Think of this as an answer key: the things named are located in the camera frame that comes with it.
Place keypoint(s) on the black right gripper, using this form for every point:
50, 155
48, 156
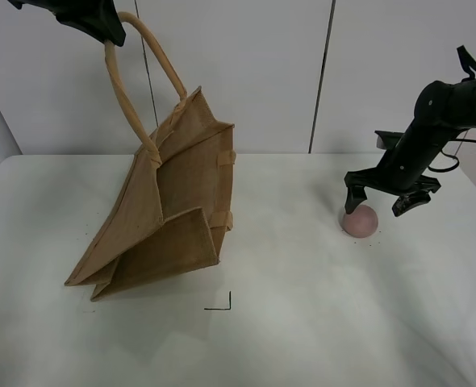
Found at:
406, 155

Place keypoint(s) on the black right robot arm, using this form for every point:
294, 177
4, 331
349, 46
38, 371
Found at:
442, 112

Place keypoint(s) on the brown linen tote bag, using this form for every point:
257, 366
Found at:
174, 207

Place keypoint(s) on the pink peach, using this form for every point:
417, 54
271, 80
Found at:
361, 223

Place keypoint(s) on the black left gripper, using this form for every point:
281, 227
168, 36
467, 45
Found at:
97, 18

